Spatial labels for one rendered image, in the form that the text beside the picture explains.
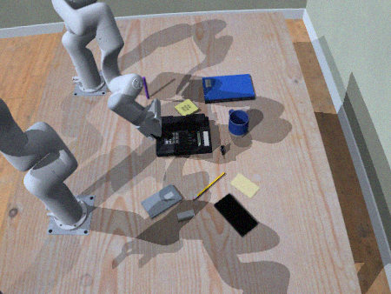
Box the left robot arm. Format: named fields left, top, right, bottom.
left=52, top=0, right=161, bottom=125

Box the blue notebook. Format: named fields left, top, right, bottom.
left=202, top=74, right=255, bottom=104

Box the yellow sticky note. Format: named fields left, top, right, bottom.
left=175, top=99, right=199, bottom=116

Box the black rectangular slab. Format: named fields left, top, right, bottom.
left=214, top=194, right=258, bottom=237

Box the blue mug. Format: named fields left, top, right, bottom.
left=229, top=110, right=249, bottom=137

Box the dark grey telephone handset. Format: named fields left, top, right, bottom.
left=161, top=113, right=206, bottom=128

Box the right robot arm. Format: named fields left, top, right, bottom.
left=0, top=98, right=88, bottom=231

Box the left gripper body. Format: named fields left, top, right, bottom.
left=136, top=117, right=162, bottom=141

